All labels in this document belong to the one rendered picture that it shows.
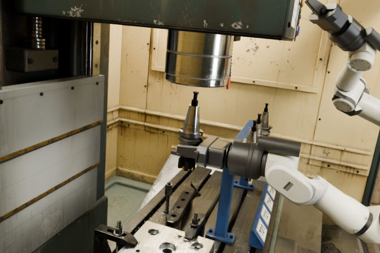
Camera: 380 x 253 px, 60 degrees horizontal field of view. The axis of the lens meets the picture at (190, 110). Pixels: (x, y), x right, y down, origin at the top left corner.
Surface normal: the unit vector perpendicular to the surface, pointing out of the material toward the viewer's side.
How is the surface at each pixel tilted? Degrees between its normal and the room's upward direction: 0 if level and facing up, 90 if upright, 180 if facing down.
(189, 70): 90
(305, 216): 24
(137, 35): 90
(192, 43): 90
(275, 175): 99
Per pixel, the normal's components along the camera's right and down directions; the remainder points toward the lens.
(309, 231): -0.06, -0.81
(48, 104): 0.94, 0.16
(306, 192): -0.37, 0.34
